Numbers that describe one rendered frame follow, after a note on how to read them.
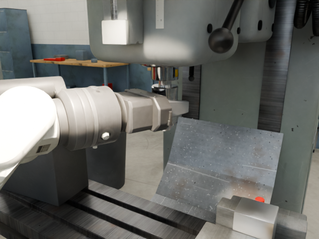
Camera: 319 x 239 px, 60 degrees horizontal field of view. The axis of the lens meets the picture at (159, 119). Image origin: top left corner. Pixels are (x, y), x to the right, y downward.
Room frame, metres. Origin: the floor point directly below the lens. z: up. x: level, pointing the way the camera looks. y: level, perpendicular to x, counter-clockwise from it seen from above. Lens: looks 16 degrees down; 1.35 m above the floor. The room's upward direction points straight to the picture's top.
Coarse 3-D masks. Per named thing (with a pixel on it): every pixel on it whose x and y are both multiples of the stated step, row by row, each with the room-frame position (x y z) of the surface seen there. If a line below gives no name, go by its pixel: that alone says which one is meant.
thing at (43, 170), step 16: (32, 160) 0.63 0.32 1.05; (48, 160) 0.61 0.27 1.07; (64, 160) 0.63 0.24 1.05; (80, 160) 0.69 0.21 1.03; (16, 176) 0.66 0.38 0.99; (32, 176) 0.63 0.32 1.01; (48, 176) 0.61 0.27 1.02; (64, 176) 0.63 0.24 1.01; (80, 176) 0.68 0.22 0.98; (16, 192) 0.66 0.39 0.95; (32, 192) 0.64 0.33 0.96; (48, 192) 0.61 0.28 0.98; (64, 192) 0.62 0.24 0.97
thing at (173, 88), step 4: (156, 84) 0.49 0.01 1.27; (172, 84) 0.49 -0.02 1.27; (152, 88) 0.47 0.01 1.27; (156, 88) 0.46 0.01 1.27; (160, 88) 0.46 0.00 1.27; (164, 88) 0.46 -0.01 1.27; (168, 88) 0.46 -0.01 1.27; (172, 88) 0.46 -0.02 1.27; (176, 88) 0.46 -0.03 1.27; (156, 92) 0.46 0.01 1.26; (160, 92) 0.46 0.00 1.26; (164, 92) 0.45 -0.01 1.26; (168, 92) 0.45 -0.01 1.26; (172, 92) 0.46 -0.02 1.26
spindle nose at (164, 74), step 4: (152, 68) 0.47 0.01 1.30; (156, 68) 0.46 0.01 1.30; (160, 68) 0.46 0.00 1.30; (164, 68) 0.45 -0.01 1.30; (168, 68) 0.45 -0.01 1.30; (172, 68) 0.46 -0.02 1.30; (176, 68) 0.46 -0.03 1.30; (152, 72) 0.47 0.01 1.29; (156, 72) 0.46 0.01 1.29; (160, 72) 0.46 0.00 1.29; (164, 72) 0.45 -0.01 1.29; (168, 72) 0.45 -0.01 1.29; (172, 72) 0.46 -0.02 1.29; (152, 76) 0.47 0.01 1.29; (156, 76) 0.46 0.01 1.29; (160, 76) 0.46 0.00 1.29; (164, 76) 0.45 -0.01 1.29; (168, 76) 0.45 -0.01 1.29; (172, 76) 0.46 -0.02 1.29; (156, 80) 0.46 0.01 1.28; (160, 80) 0.46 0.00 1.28; (164, 80) 0.45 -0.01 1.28; (168, 80) 0.45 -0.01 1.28; (172, 80) 0.46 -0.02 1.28
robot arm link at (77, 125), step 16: (0, 80) 0.36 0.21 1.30; (16, 80) 0.37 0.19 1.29; (32, 80) 0.37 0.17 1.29; (48, 80) 0.39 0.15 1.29; (64, 96) 0.36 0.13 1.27; (80, 96) 0.36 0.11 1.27; (64, 112) 0.35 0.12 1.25; (80, 112) 0.35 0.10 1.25; (64, 128) 0.34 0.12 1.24; (80, 128) 0.34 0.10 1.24; (48, 144) 0.33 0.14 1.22; (64, 144) 0.36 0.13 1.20; (80, 144) 0.35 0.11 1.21
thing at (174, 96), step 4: (176, 92) 0.46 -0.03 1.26; (168, 96) 0.45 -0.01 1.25; (172, 96) 0.46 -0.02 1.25; (176, 96) 0.46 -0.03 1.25; (168, 100) 0.46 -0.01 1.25; (172, 100) 0.46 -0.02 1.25; (176, 100) 0.47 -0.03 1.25; (176, 116) 0.47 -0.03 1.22; (172, 120) 0.46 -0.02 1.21; (176, 120) 0.47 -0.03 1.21; (172, 124) 0.46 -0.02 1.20
